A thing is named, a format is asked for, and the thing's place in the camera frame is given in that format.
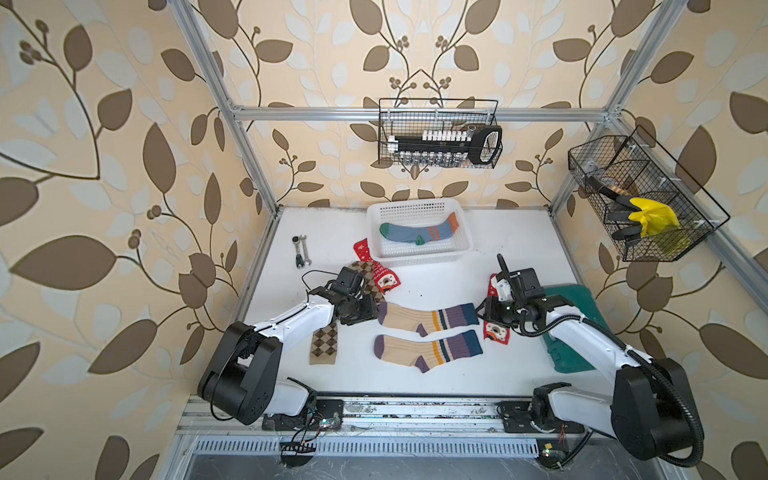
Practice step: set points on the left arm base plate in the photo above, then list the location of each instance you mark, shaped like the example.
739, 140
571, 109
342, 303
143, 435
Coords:
320, 415

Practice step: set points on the black wire basket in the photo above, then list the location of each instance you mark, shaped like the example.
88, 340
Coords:
411, 116
638, 165

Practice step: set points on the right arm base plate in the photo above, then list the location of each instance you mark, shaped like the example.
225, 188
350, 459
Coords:
521, 417

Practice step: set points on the right black wire basket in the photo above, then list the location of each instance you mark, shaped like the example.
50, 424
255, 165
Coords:
638, 165

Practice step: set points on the black tool in basket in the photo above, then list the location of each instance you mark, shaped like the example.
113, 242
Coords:
621, 213

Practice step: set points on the white plastic basket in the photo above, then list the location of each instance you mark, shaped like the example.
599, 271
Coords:
417, 213

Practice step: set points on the green plastic tool case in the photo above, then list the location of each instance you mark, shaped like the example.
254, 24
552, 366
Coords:
566, 360

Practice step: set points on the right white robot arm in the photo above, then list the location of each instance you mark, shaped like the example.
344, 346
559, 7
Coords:
651, 411

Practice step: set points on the silver wrench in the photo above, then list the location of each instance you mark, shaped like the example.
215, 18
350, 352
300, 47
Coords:
305, 252

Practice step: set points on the black socket set holder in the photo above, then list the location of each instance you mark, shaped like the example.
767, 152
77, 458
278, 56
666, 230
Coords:
474, 146

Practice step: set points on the red christmas sock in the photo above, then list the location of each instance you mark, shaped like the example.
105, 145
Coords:
492, 331
384, 278

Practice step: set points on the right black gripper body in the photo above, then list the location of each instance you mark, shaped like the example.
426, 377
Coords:
506, 313

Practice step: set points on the beige purple sock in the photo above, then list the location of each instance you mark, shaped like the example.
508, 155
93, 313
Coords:
426, 356
391, 315

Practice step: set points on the back black wire basket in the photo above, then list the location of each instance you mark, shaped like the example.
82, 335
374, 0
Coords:
411, 116

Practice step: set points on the brown argyle sock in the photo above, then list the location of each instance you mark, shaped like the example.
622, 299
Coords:
324, 345
366, 268

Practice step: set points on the green handled ratchet wrench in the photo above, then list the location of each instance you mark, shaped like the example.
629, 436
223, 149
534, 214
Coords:
299, 259

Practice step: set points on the blue striped sock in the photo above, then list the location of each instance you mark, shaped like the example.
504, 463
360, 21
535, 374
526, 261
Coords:
420, 235

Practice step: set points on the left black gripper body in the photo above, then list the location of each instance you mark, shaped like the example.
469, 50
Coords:
360, 309

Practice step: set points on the yellow rubber glove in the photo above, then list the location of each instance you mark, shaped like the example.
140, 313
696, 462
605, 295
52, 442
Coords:
653, 217

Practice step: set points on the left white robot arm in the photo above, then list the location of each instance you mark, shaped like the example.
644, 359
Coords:
241, 381

